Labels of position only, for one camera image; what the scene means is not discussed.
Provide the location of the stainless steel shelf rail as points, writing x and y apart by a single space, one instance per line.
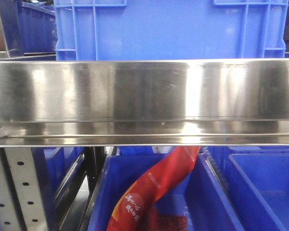
177 102

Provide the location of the blue bin lower centre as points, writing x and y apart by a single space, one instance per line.
198 203

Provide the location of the blue bin lower right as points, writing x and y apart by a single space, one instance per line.
256 181

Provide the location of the dark blue crate upper left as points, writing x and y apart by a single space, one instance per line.
27 27

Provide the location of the large blue crate on shelf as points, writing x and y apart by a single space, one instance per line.
169 29

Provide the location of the perforated metal upright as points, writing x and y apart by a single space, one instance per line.
21 204

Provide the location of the blue bin lower left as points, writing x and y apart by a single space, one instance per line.
60 173

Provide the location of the blue bin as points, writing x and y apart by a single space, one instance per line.
256 181
198 203
60 173

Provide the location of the red snack bag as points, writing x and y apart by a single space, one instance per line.
151 186

